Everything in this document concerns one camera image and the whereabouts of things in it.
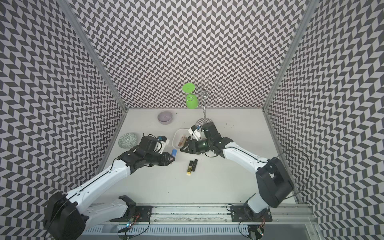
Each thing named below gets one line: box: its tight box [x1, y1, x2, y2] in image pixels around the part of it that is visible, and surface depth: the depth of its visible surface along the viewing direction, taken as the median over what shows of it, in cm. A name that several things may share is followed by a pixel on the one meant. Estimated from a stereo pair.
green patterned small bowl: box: [118, 132, 137, 150], surface depth 100 cm
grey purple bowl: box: [157, 111, 173, 125], surface depth 110 cm
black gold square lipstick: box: [186, 160, 194, 176], surface depth 88 cm
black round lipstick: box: [192, 159, 198, 172], surface depth 90 cm
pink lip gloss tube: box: [178, 134, 186, 147], surface depth 101 cm
